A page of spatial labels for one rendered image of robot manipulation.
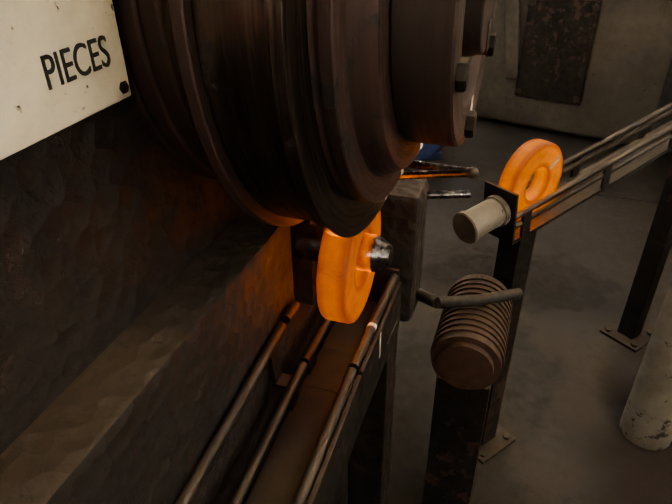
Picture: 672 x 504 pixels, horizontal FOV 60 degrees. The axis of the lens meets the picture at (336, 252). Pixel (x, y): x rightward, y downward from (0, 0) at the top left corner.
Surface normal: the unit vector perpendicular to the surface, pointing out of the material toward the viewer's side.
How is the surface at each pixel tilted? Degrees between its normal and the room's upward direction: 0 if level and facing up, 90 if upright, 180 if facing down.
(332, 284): 81
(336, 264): 64
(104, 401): 0
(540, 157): 90
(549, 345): 0
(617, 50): 90
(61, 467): 0
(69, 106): 90
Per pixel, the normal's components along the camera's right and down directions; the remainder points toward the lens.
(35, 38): 0.95, 0.17
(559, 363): -0.01, -0.84
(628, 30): -0.54, 0.46
